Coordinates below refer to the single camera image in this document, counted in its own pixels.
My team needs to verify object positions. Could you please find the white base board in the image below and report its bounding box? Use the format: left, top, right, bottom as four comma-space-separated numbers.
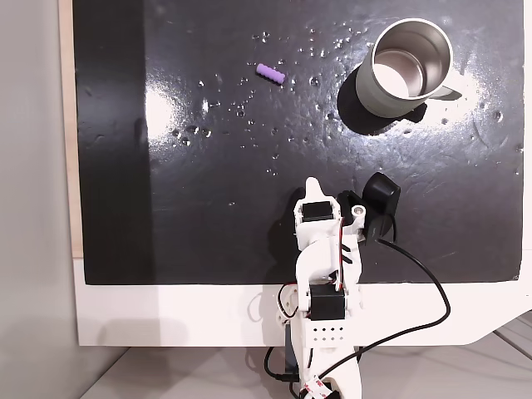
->
70, 257, 532, 348

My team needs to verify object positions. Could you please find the purple ribbed pen grip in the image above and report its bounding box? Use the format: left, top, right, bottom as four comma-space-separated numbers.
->
255, 62, 287, 86

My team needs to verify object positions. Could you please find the black camera cable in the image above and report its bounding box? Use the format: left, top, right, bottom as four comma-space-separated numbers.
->
264, 235, 452, 386

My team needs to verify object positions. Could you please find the black camera box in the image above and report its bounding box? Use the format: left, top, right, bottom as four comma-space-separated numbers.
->
337, 171, 402, 243

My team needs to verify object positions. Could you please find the grey steel cup with handle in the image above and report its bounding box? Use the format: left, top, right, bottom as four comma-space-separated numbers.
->
354, 17, 464, 119

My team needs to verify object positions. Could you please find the black glossy mat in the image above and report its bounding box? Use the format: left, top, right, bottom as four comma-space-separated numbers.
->
72, 0, 526, 287

